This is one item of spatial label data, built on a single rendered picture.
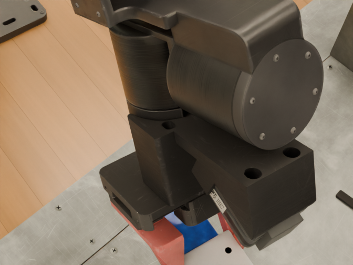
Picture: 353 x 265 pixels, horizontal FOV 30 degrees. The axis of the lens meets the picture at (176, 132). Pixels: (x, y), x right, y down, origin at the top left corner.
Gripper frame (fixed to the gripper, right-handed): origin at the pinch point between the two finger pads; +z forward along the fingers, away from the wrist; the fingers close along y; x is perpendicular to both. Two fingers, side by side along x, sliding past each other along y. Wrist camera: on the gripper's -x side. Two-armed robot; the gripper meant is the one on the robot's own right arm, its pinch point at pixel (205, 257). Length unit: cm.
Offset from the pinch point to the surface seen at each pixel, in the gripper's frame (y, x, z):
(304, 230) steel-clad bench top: 15.2, 7.6, 12.0
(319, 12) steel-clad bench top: 35.6, 27.3, 1.5
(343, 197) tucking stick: 20.8, 8.0, 11.3
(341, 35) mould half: 32.4, 19.9, 1.0
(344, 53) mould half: 32.7, 19.8, 3.5
